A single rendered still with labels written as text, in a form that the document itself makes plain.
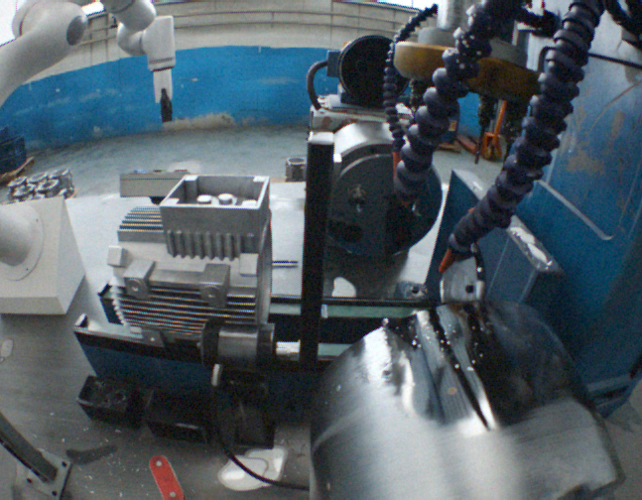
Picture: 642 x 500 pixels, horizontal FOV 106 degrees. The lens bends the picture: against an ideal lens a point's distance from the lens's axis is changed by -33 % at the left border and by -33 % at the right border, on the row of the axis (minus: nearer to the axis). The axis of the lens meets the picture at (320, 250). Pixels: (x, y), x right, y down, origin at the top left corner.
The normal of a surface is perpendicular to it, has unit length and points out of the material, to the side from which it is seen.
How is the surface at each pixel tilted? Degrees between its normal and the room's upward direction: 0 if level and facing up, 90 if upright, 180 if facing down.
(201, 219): 90
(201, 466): 0
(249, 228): 90
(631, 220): 90
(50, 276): 45
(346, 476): 58
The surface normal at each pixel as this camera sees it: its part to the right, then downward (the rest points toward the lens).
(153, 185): 0.03, 0.20
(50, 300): 0.19, 0.54
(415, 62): -0.88, 0.21
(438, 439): -0.42, -0.76
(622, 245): -1.00, -0.05
